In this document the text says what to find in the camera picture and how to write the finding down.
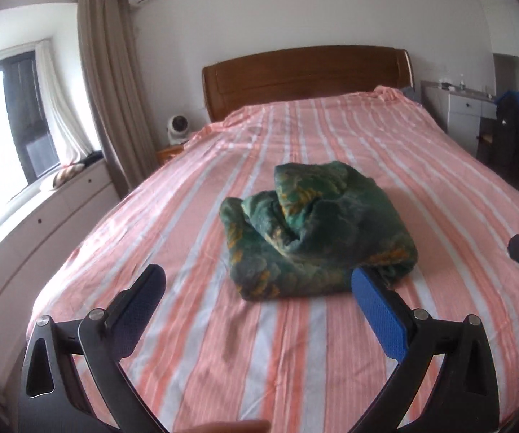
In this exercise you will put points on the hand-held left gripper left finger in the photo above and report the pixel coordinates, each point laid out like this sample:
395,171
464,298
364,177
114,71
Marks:
137,311

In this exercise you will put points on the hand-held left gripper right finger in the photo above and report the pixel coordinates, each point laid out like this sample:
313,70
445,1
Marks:
381,315

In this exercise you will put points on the green patterned jacket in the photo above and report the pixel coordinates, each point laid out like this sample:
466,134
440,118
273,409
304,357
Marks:
322,234

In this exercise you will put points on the person's left hand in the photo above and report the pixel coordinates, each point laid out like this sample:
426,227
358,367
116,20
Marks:
223,428

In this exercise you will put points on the black jacket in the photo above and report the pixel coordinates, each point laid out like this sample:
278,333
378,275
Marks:
507,135

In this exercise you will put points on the pink striped bed cover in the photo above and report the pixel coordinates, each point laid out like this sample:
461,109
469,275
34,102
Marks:
196,216

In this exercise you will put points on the white window seat cabinet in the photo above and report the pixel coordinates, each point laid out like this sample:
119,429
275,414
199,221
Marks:
38,234

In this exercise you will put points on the white dresser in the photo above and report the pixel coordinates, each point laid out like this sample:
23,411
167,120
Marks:
464,108

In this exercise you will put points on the clear bottle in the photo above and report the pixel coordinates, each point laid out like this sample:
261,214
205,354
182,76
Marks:
462,83

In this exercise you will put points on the patterned cushion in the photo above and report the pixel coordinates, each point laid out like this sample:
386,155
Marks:
67,175

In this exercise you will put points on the tissue box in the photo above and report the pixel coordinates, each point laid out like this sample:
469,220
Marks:
445,85

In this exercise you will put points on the dark cloth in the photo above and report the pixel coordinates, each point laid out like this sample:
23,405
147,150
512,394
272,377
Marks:
92,158

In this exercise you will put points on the wooden nightstand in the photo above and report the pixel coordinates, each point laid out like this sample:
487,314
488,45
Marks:
169,153

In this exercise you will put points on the blue pillow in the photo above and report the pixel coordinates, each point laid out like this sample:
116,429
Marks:
412,94

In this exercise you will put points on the small white fan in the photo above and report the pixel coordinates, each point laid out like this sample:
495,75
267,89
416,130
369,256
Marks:
178,128

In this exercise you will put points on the white sheer curtain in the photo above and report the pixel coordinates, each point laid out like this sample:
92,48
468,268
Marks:
61,108

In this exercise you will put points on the beige curtain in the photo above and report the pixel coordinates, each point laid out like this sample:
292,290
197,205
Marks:
110,90

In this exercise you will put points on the dark framed window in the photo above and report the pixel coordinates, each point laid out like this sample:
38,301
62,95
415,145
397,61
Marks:
29,112

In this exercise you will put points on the wooden headboard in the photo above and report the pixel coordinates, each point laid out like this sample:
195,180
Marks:
304,76

